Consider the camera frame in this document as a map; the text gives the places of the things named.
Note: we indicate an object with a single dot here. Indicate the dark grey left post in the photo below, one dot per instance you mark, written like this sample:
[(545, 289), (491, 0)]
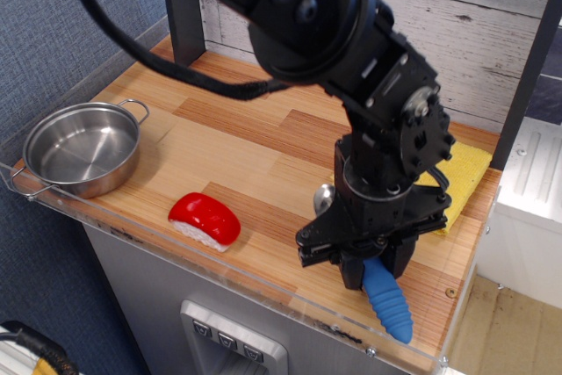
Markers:
[(186, 30)]

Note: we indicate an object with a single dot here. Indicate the stainless steel pot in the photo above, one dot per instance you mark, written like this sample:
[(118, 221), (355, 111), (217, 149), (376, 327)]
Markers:
[(85, 150)]

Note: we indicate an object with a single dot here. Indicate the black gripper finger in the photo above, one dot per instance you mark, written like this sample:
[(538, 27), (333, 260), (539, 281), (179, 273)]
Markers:
[(397, 252), (352, 271)]

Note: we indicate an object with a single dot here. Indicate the dark grey post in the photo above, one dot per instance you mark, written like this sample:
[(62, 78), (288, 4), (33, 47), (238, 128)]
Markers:
[(540, 47), (186, 30)]

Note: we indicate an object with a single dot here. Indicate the red white toy sushi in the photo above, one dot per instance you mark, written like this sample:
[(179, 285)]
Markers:
[(205, 220)]

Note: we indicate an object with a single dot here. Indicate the yellow folded cloth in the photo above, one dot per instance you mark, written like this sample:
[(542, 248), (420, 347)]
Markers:
[(464, 171)]

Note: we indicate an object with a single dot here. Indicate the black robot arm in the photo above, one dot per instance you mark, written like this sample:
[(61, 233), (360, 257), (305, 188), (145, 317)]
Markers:
[(399, 130)]

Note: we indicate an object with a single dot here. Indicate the white toy sink unit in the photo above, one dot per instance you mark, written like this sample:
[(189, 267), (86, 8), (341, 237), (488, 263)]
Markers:
[(521, 246)]

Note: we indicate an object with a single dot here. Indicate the dark grey right post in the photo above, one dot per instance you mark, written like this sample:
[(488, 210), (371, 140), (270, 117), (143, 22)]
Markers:
[(540, 47)]

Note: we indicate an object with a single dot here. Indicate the blue handled metal spoon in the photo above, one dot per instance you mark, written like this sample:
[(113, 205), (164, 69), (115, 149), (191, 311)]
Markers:
[(386, 298)]

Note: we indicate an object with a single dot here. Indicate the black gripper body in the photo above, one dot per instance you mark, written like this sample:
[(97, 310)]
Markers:
[(360, 212)]

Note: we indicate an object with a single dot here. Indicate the silver dispenser button panel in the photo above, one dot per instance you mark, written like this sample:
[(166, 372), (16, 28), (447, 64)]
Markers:
[(219, 345)]

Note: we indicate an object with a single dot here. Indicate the yellow object bottom left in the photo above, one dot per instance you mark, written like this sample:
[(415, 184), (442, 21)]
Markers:
[(43, 367)]

